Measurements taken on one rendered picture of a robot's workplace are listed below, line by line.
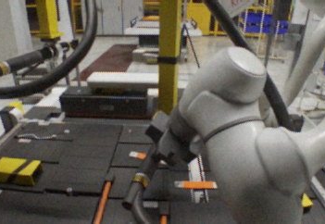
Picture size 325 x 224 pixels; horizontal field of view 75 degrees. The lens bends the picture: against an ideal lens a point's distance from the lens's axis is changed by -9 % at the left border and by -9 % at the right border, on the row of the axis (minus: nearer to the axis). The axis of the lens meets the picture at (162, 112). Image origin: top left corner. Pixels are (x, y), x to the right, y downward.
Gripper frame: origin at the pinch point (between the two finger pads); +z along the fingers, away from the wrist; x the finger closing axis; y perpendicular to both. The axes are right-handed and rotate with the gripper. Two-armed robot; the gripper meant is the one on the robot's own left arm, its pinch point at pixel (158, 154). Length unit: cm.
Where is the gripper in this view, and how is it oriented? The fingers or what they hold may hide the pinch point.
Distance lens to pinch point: 64.1
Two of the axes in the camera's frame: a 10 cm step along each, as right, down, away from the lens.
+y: 4.4, -6.5, 6.2
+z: -3.7, 5.0, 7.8
